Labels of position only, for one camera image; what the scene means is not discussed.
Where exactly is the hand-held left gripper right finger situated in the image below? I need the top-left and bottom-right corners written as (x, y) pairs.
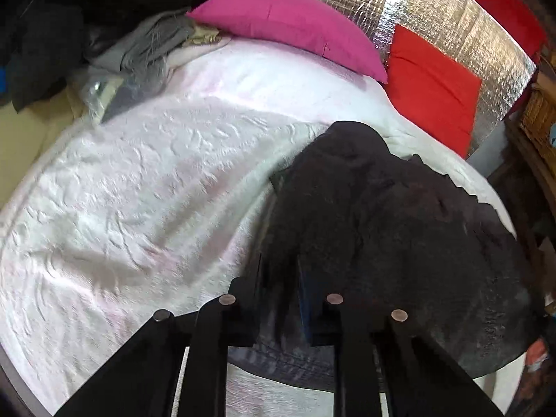
top-left (298, 265), bottom-right (505, 417)

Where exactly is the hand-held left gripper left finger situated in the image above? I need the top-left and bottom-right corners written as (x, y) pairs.
top-left (56, 269), bottom-right (262, 417)

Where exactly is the dark quilted zip jacket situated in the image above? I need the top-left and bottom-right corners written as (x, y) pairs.
top-left (228, 121), bottom-right (543, 389)

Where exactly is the white textured blanket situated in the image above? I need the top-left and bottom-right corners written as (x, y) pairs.
top-left (0, 35), bottom-right (517, 417)

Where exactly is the rough wooden table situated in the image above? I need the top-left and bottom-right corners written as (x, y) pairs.
top-left (486, 113), bottom-right (556, 313)

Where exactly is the red pillow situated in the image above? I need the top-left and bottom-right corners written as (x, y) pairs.
top-left (386, 24), bottom-right (484, 159)

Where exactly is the cream leather sofa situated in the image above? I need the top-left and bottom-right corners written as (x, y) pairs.
top-left (0, 82), bottom-right (88, 209)

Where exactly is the grey crumpled garment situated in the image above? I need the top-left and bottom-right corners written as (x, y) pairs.
top-left (84, 9), bottom-right (196, 76)

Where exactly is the pink pillow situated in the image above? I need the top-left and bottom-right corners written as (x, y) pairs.
top-left (187, 0), bottom-right (389, 84)

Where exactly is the wicker basket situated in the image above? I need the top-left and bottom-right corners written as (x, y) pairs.
top-left (519, 69), bottom-right (556, 170)

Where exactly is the silver foil insulation board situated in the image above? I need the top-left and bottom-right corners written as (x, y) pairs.
top-left (278, 0), bottom-right (537, 161)

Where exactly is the black puffy coat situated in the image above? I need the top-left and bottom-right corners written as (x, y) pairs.
top-left (0, 0), bottom-right (196, 111)

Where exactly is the red cloth on railing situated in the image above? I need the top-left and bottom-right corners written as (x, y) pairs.
top-left (428, 0), bottom-right (548, 59)

